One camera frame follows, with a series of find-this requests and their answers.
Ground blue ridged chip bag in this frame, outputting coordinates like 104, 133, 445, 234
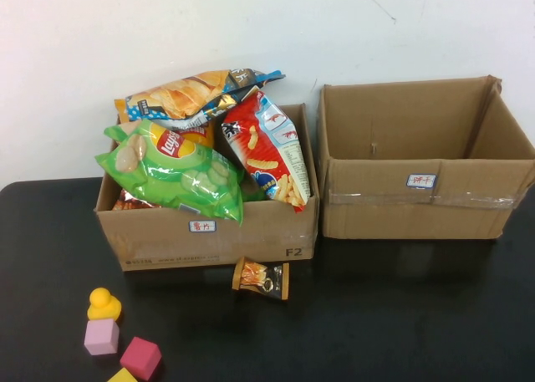
114, 67, 288, 131

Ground small black orange snack packet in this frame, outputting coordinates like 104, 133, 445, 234
232, 256, 291, 302

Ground barbecue print snack bag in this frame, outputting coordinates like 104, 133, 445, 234
111, 189, 162, 211

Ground red shrimp stick bag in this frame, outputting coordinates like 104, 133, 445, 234
221, 88, 313, 213

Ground white label with red writing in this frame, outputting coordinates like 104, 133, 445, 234
406, 173, 438, 189
189, 219, 218, 234

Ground orange potato chip bag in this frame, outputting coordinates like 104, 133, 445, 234
109, 118, 217, 149

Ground green Lay's chip bag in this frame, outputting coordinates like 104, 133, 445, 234
94, 119, 246, 227

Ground large plain cardboard box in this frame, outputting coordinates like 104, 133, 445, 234
317, 74, 535, 241

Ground cardboard box with F2 print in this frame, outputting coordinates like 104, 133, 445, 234
94, 102, 322, 272

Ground yellow duck toy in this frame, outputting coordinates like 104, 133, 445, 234
87, 287, 123, 323

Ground magenta foam cube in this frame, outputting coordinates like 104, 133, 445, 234
120, 335, 163, 382

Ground light pink foam cube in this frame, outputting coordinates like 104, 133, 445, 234
84, 317, 121, 356

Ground yellow foam cube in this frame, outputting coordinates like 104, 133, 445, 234
106, 367, 139, 382

